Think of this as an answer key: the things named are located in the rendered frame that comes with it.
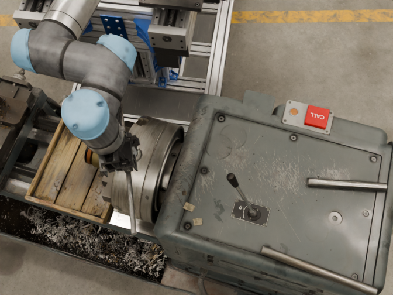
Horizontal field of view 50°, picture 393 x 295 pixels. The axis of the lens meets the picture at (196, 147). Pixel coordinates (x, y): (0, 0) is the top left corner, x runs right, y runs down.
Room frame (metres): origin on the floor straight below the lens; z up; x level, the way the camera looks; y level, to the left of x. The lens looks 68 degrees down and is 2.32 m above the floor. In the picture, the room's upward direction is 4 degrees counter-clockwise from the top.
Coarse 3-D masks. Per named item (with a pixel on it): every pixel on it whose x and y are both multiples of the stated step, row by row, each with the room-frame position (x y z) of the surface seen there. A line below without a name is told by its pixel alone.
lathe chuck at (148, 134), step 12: (156, 120) 0.56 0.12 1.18; (132, 132) 0.50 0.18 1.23; (144, 132) 0.50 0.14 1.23; (156, 132) 0.50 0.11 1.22; (144, 144) 0.46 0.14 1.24; (144, 156) 0.42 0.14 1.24; (144, 168) 0.39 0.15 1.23; (120, 180) 0.36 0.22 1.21; (132, 180) 0.36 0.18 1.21; (120, 192) 0.34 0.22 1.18; (120, 204) 0.31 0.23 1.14
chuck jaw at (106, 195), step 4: (104, 168) 0.44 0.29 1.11; (100, 172) 0.43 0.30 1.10; (104, 172) 0.43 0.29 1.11; (108, 172) 0.43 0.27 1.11; (112, 172) 0.42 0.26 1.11; (104, 176) 0.41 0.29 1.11; (108, 176) 0.41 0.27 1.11; (112, 176) 0.41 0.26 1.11; (104, 180) 0.40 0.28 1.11; (108, 180) 0.40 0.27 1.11; (104, 184) 0.39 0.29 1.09; (108, 184) 0.38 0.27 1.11; (108, 188) 0.37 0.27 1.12; (104, 192) 0.36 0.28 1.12; (108, 192) 0.36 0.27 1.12; (104, 196) 0.35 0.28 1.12; (108, 196) 0.35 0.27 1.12; (104, 200) 0.34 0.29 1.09; (108, 200) 0.34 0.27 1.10; (116, 208) 0.31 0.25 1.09; (120, 208) 0.31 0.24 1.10
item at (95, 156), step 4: (88, 148) 0.51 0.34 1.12; (88, 152) 0.49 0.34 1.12; (92, 152) 0.49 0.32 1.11; (84, 156) 0.48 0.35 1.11; (88, 156) 0.48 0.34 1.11; (92, 156) 0.48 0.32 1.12; (96, 156) 0.48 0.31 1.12; (88, 160) 0.47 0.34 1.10; (92, 160) 0.47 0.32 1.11; (96, 160) 0.47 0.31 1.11; (92, 164) 0.46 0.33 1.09; (96, 164) 0.46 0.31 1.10
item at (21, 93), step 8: (8, 80) 0.87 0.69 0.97; (16, 80) 0.86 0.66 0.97; (24, 80) 0.86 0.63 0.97; (0, 88) 0.84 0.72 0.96; (8, 88) 0.83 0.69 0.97; (16, 88) 0.83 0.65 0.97; (24, 88) 0.84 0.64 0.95; (8, 96) 0.80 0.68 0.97; (16, 96) 0.80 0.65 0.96; (24, 96) 0.80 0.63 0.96; (32, 96) 0.81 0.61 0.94; (0, 128) 0.67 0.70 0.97; (8, 128) 0.67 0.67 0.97; (16, 128) 0.68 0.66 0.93; (0, 136) 0.64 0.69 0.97; (8, 136) 0.64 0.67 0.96; (0, 144) 0.61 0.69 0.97; (8, 144) 0.62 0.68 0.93; (0, 152) 0.58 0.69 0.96; (0, 160) 0.56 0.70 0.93
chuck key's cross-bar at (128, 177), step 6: (126, 174) 0.32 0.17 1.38; (126, 180) 0.31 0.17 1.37; (132, 192) 0.28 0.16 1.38; (132, 198) 0.26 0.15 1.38; (132, 204) 0.25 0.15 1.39; (132, 210) 0.23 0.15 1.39; (132, 216) 0.22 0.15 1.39; (132, 222) 0.20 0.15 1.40; (132, 228) 0.19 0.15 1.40; (132, 234) 0.18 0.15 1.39
